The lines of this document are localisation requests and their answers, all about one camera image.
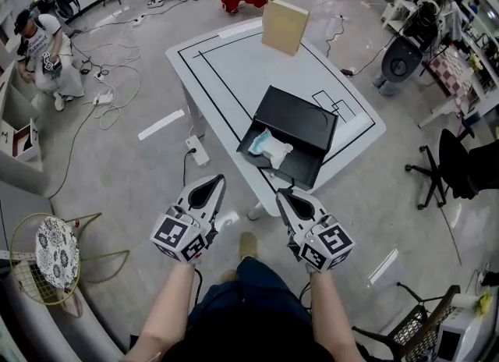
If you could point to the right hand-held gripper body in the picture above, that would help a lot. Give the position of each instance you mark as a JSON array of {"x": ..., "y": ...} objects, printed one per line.
[{"x": 327, "y": 247}]

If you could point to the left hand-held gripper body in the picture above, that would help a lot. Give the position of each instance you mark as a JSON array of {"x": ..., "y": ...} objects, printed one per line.
[{"x": 175, "y": 235}]

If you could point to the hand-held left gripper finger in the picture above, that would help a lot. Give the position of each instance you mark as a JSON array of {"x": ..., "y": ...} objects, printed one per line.
[
  {"x": 217, "y": 202},
  {"x": 186, "y": 195}
]

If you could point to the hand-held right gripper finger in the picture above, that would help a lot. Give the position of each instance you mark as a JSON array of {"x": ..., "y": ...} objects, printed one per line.
[
  {"x": 286, "y": 220},
  {"x": 313, "y": 206}
]

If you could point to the white blue cloth packet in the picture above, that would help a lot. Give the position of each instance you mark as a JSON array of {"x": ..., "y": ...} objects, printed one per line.
[{"x": 273, "y": 147}]

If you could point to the black box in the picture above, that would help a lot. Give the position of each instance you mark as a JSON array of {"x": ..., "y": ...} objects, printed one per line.
[{"x": 296, "y": 114}]

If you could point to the person's right forearm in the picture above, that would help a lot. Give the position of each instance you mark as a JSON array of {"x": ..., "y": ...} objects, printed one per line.
[{"x": 331, "y": 313}]

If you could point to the person's left forearm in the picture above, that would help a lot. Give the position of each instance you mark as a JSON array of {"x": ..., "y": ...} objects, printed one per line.
[{"x": 167, "y": 306}]

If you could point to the white cabinet with doors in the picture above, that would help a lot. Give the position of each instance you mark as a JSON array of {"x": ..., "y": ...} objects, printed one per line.
[{"x": 23, "y": 140}]

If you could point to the beige upright box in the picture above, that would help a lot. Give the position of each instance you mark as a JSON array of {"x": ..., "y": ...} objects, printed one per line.
[{"x": 282, "y": 27}]

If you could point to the white power strip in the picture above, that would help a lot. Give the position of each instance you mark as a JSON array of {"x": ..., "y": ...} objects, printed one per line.
[
  {"x": 99, "y": 75},
  {"x": 139, "y": 20},
  {"x": 197, "y": 151},
  {"x": 103, "y": 98}
]

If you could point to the person's beige shoe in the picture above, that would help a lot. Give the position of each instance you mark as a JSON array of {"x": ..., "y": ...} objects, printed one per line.
[{"x": 248, "y": 245}]

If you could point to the person's blue jeans legs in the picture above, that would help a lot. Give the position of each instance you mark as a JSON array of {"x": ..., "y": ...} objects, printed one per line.
[{"x": 257, "y": 294}]

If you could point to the floral chair cushion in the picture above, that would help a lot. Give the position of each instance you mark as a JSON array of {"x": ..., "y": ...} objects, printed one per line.
[{"x": 58, "y": 251}]

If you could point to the black mesh chair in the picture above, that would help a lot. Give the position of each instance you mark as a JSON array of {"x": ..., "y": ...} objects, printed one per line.
[{"x": 421, "y": 321}]

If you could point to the person's black shirt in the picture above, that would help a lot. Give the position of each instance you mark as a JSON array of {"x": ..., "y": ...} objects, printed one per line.
[{"x": 253, "y": 345}]

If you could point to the white table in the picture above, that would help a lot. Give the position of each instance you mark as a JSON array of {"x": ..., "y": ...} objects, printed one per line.
[{"x": 234, "y": 79}]

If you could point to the black office chair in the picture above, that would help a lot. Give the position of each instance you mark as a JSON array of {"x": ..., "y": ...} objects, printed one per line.
[{"x": 452, "y": 157}]

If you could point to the yellow flowers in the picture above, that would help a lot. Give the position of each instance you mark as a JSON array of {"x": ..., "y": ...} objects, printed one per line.
[{"x": 484, "y": 302}]

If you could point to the white microwave oven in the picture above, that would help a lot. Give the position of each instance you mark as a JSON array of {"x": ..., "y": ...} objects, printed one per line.
[{"x": 468, "y": 337}]

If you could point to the black round bag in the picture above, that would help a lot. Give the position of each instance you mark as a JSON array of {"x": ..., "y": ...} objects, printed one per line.
[{"x": 401, "y": 62}]

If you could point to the checkered cloth table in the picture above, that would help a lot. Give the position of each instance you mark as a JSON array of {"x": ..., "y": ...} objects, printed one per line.
[{"x": 452, "y": 75}]

